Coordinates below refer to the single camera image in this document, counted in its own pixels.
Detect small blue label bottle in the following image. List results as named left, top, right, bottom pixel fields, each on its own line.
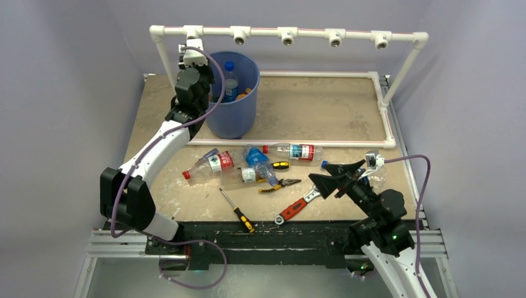
left=223, top=61, right=239, bottom=102

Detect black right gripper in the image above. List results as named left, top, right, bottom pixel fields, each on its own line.
left=309, top=158, right=381, bottom=221

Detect short orange juice bottle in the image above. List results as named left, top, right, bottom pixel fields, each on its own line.
left=236, top=88, right=252, bottom=101

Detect blue label crushed bottle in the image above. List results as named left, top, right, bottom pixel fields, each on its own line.
left=243, top=145, right=279, bottom=187

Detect red adjustable wrench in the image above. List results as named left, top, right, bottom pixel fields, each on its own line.
left=274, top=186, right=321, bottom=225

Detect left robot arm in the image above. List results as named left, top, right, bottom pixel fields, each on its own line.
left=100, top=66, right=215, bottom=254

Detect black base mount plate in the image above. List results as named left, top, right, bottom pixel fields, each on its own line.
left=145, top=220, right=367, bottom=270

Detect red cap crushed bottle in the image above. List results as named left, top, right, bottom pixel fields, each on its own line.
left=182, top=149, right=243, bottom=183

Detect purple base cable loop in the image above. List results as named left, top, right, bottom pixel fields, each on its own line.
left=158, top=239, right=228, bottom=291

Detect red label clear bottle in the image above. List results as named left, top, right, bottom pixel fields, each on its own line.
left=262, top=143, right=323, bottom=162

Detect white PVC pipe frame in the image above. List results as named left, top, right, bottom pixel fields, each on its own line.
left=149, top=25, right=429, bottom=149

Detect blue plastic bin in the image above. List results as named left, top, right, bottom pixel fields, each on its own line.
left=206, top=51, right=261, bottom=139

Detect yellow black screwdriver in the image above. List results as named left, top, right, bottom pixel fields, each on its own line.
left=219, top=188, right=255, bottom=233

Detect pepsi label bottle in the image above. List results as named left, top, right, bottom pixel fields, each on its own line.
left=321, top=158, right=385, bottom=190

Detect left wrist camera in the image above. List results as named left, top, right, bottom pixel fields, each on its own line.
left=178, top=38, right=208, bottom=68

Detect yellow handle pliers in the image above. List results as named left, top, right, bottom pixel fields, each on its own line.
left=259, top=161, right=301, bottom=194

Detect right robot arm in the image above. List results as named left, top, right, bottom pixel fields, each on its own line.
left=309, top=156, right=436, bottom=297

